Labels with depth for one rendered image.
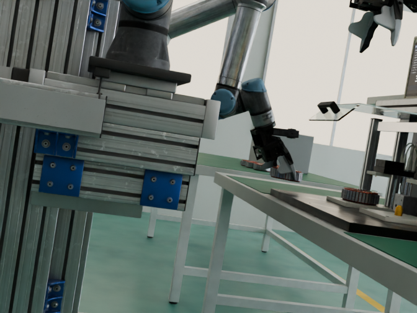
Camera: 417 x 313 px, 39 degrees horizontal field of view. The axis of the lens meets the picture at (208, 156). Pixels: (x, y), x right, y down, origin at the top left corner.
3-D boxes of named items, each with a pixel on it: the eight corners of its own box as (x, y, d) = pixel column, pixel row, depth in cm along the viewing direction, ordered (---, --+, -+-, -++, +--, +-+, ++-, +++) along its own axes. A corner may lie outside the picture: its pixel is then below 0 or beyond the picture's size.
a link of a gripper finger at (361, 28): (338, 43, 136) (354, 6, 131) (362, 47, 138) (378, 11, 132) (342, 49, 134) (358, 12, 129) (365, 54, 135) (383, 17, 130)
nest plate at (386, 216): (384, 221, 145) (385, 216, 145) (358, 211, 159) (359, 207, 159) (439, 228, 147) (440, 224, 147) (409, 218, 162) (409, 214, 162)
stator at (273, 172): (280, 179, 194) (282, 168, 194) (263, 175, 204) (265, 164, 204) (308, 184, 199) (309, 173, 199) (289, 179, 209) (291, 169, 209)
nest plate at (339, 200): (345, 206, 168) (345, 202, 168) (326, 199, 183) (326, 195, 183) (393, 213, 171) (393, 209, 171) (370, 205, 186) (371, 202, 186)
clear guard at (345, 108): (337, 120, 162) (340, 99, 162) (308, 120, 186) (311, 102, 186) (443, 139, 168) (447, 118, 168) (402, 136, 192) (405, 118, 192)
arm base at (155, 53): (105, 59, 128) (113, 14, 128) (103, 65, 143) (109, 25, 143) (173, 72, 132) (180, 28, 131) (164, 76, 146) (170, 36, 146)
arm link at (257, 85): (237, 82, 196) (262, 74, 195) (247, 113, 199) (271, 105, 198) (237, 86, 189) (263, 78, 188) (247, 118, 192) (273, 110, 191)
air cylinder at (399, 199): (400, 213, 176) (403, 195, 175) (388, 209, 183) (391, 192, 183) (416, 215, 176) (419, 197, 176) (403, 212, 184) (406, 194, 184)
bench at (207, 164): (162, 305, 305) (185, 162, 302) (142, 235, 487) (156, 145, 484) (359, 326, 324) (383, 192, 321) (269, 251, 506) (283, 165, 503)
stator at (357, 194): (347, 202, 171) (349, 189, 171) (335, 197, 182) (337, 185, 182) (384, 207, 172) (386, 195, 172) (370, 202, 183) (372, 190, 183)
